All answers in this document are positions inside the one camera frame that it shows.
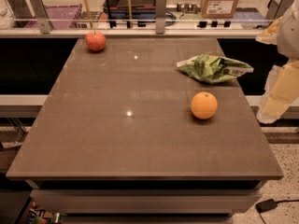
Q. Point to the purple plastic crate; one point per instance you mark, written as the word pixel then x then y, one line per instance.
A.
pixel 63 17

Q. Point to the grey table drawer base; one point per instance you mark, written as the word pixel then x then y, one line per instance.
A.
pixel 146 206

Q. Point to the black power adapter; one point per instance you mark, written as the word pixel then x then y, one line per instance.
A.
pixel 266 205

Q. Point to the yellow vertical pole left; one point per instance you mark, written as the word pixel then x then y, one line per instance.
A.
pixel 89 15

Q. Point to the metal railing bracket middle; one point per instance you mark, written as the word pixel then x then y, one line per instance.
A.
pixel 160 16

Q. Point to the orange fruit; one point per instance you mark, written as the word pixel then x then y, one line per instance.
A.
pixel 204 105

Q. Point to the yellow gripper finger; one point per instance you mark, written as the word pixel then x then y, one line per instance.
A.
pixel 280 91
pixel 270 36

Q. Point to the metal railing bracket right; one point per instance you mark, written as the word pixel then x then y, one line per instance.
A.
pixel 276 8

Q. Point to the red apple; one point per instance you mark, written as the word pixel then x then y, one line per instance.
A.
pixel 95 41

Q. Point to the metal railing bracket left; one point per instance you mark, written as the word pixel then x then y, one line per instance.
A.
pixel 40 20

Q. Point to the yellow vertical pole right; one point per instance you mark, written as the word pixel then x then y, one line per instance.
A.
pixel 130 24

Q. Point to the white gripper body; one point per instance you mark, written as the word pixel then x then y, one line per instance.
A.
pixel 290 32

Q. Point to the metal railing bracket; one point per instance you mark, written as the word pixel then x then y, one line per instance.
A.
pixel 276 8
pixel 160 16
pixel 40 20

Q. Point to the green jalapeno chip bag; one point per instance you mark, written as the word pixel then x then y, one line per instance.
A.
pixel 213 69

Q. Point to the yellow vertical pole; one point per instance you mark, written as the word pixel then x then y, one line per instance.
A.
pixel 89 15
pixel 130 24

